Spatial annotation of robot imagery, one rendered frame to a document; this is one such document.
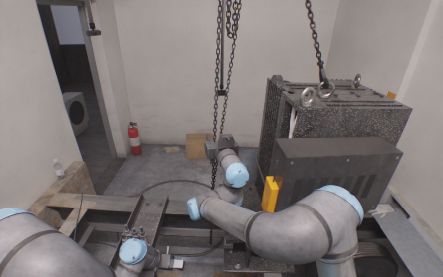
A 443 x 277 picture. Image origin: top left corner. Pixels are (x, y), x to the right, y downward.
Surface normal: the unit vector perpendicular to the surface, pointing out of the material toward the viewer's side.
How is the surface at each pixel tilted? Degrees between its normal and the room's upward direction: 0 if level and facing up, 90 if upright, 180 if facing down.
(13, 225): 15
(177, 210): 0
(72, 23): 90
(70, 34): 90
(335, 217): 35
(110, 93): 90
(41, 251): 22
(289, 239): 48
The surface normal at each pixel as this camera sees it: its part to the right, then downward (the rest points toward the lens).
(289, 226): -0.42, -0.59
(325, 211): 0.18, -0.72
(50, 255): 0.49, -0.77
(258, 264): 0.03, -0.87
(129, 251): -0.14, -0.61
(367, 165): 0.09, 0.49
